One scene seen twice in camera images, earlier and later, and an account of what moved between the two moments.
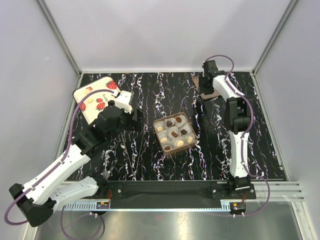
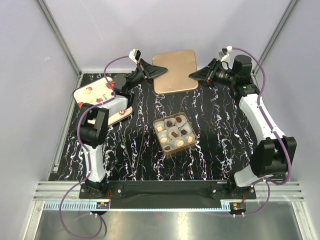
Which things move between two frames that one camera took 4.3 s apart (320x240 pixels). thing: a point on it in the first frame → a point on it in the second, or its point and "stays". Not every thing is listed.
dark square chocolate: (184, 132) stays
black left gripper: (139, 123) → (149, 71)
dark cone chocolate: (169, 123) stays
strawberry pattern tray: (89, 105) stays
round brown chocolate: (178, 119) stays
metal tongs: (134, 170) stays
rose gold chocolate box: (174, 132) stays
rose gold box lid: (215, 93) → (180, 65)
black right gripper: (202, 90) → (205, 73)
